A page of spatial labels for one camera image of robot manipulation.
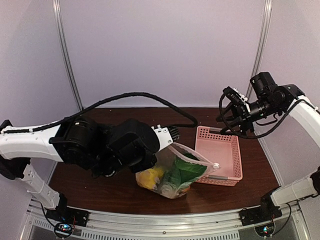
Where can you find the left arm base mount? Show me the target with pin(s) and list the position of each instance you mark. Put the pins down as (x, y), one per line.
(72, 216)

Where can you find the left round circuit board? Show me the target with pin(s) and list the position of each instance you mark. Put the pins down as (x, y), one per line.
(63, 230)

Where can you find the green bok choy toy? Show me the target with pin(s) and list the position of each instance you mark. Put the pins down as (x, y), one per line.
(181, 175)

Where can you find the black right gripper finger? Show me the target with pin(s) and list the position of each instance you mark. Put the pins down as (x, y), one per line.
(232, 127)
(227, 114)

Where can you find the clear zip top bag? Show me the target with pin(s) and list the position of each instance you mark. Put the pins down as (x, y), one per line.
(166, 156)

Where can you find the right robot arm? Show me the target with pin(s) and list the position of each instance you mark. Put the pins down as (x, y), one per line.
(287, 124)

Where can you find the right round circuit board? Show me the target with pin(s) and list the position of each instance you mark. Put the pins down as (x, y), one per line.
(265, 230)

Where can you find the pink plastic basket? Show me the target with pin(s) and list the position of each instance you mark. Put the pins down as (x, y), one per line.
(221, 149)

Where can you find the yellow lemon toy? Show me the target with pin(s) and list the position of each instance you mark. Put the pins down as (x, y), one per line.
(150, 178)

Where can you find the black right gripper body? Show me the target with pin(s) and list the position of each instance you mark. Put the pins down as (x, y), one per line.
(246, 117)

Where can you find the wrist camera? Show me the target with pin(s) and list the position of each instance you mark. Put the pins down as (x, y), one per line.
(238, 99)
(166, 135)

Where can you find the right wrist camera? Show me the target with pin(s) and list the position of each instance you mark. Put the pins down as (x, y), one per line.
(238, 99)

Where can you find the orange mango toy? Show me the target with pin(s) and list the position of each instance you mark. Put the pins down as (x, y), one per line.
(183, 191)

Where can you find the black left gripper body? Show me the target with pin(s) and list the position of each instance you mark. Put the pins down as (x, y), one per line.
(110, 169)

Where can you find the right aluminium frame post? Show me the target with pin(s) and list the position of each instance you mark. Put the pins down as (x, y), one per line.
(263, 36)

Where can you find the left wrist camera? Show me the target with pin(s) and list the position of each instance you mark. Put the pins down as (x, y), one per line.
(166, 135)

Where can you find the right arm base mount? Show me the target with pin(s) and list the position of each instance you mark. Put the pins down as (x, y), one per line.
(256, 215)

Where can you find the round circuit board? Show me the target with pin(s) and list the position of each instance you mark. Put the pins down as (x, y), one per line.
(63, 230)
(265, 230)

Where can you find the front aluminium rail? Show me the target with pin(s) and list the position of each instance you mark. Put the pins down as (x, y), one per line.
(222, 225)

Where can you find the left aluminium frame post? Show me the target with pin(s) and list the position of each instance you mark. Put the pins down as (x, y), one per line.
(65, 53)

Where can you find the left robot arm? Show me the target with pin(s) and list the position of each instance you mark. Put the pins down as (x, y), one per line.
(73, 142)

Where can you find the aluminium frame post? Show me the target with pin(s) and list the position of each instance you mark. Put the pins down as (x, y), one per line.
(65, 53)
(263, 36)

